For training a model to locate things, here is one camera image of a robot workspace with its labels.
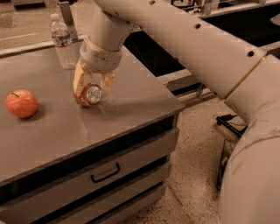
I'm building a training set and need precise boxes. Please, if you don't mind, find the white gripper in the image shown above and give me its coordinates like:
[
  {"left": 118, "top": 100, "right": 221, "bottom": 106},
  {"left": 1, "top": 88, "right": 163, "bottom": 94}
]
[{"left": 73, "top": 36, "right": 123, "bottom": 96}]

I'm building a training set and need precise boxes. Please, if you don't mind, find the red coke can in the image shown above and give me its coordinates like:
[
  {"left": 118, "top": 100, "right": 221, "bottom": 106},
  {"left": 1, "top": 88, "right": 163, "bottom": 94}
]
[{"left": 73, "top": 83, "right": 103, "bottom": 107}]

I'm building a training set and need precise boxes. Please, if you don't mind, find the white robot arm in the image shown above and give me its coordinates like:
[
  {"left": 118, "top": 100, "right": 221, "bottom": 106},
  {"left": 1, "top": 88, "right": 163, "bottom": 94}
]
[{"left": 73, "top": 0, "right": 280, "bottom": 224}]

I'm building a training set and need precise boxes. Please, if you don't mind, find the red apple on table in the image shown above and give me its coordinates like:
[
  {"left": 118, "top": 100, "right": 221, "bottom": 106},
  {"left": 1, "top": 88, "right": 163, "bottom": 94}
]
[{"left": 5, "top": 89, "right": 39, "bottom": 118}]

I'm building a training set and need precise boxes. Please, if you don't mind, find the clear plastic water bottle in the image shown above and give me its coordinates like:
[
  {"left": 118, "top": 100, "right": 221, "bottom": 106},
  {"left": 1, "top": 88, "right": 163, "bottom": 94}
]
[{"left": 50, "top": 13, "right": 77, "bottom": 70}]

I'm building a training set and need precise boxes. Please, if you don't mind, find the black stand base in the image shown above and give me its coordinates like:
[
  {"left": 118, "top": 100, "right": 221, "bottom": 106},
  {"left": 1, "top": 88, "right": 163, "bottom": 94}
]
[{"left": 216, "top": 114, "right": 248, "bottom": 137}]

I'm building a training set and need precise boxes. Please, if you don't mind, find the grey metal post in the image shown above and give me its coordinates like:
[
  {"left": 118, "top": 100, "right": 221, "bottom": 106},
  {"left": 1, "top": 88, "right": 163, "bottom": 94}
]
[{"left": 59, "top": 1, "right": 78, "bottom": 40}]

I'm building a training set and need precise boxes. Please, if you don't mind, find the black drawer handle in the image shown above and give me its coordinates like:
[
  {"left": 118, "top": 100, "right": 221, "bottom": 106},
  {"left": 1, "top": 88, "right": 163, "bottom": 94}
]
[{"left": 90, "top": 163, "right": 121, "bottom": 184}]

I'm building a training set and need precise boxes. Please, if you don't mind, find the black wire basket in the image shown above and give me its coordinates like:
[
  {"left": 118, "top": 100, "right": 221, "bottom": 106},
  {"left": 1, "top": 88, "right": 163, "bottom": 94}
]
[{"left": 216, "top": 139, "right": 235, "bottom": 191}]

